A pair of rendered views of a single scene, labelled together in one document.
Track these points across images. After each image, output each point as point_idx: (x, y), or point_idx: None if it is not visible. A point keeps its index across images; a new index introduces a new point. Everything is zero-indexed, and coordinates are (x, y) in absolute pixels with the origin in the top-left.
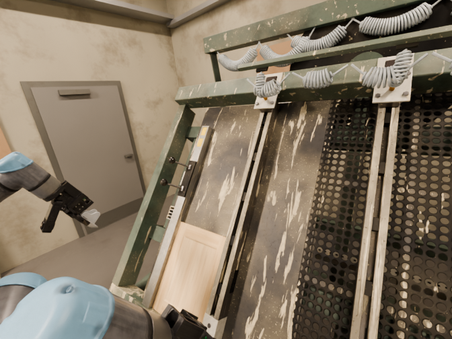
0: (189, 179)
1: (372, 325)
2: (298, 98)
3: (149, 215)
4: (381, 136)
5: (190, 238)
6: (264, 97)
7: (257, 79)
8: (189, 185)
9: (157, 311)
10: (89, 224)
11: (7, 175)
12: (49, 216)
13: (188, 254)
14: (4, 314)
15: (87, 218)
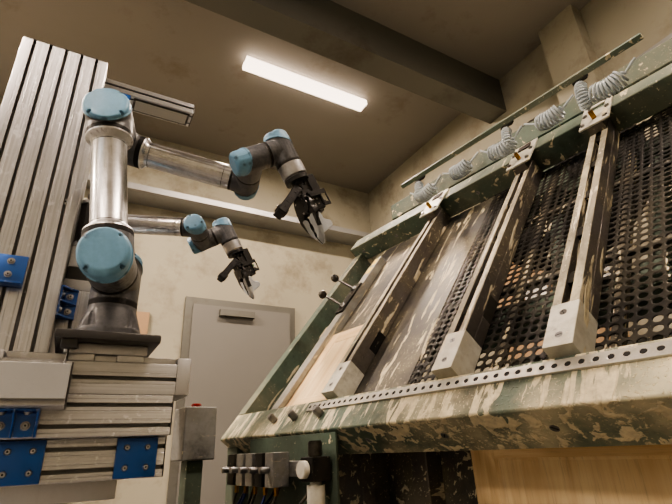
0: (350, 296)
1: (481, 281)
2: (465, 204)
3: (299, 350)
4: (513, 187)
5: (340, 340)
6: (427, 205)
7: (415, 186)
8: (349, 302)
9: None
10: (250, 286)
11: (218, 227)
12: (227, 266)
13: (335, 352)
14: None
15: (250, 282)
